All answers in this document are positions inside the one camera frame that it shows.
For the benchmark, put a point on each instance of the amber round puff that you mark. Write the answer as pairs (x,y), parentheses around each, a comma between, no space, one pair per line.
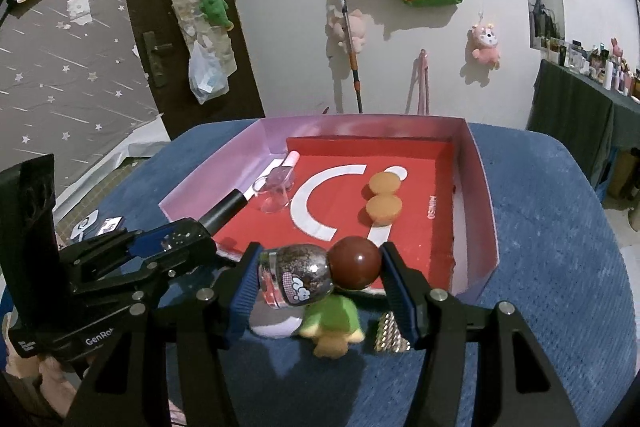
(384,184)
(384,211)

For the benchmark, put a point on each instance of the pink wall hanger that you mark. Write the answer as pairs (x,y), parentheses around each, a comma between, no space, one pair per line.
(424,82)

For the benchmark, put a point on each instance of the pink plush bear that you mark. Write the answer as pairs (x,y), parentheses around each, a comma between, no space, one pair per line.
(356,29)

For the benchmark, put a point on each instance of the pink cardboard box red bottom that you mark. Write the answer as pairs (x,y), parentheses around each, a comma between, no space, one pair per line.
(425,157)

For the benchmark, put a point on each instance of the table with dark cloth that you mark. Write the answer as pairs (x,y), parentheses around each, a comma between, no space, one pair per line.
(570,117)

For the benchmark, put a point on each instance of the white plastic bag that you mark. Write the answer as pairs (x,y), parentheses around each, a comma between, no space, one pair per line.
(207,74)

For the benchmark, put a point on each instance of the glitter jar with ball cap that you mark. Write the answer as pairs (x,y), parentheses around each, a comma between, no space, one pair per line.
(305,272)

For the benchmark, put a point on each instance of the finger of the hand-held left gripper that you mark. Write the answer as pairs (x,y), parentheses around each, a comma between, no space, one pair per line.
(185,272)
(150,241)

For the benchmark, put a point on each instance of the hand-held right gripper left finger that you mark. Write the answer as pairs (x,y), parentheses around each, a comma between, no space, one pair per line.
(242,297)

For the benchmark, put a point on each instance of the green and yellow toy figure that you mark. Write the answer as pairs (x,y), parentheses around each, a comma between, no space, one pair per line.
(332,322)

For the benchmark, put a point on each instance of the small photo card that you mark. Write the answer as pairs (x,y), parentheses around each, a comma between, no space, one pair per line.
(111,225)
(85,224)

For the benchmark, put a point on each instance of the pink plush cow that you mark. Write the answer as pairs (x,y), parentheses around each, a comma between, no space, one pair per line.
(485,44)

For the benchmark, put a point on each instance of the green plush toy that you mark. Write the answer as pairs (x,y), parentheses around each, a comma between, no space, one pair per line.
(216,9)

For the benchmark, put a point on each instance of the row of cosmetic bottles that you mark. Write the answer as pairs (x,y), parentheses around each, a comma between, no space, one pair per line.
(600,69)

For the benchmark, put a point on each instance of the grey star-printed cover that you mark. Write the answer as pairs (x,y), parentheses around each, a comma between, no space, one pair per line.
(65,82)

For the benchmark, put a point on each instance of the clear plastic cup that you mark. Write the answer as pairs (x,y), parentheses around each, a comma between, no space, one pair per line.
(274,194)

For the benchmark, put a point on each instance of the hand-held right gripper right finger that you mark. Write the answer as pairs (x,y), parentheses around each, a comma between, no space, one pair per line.
(402,302)

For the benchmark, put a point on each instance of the orange mop stick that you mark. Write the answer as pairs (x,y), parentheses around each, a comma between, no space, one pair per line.
(352,57)

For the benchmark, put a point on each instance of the pink cloth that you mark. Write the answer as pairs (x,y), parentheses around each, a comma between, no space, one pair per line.
(40,372)

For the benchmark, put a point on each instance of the blue plush mat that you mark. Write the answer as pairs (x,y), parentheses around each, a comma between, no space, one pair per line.
(525,232)

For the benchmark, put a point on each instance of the black nail polish bottle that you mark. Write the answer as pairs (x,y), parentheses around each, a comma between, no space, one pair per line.
(225,207)

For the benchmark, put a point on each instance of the lilac earbud case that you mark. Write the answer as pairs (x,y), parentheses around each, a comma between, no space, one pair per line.
(275,324)

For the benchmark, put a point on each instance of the clear hanging organizer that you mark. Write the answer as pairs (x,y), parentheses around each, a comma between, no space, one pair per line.
(187,7)

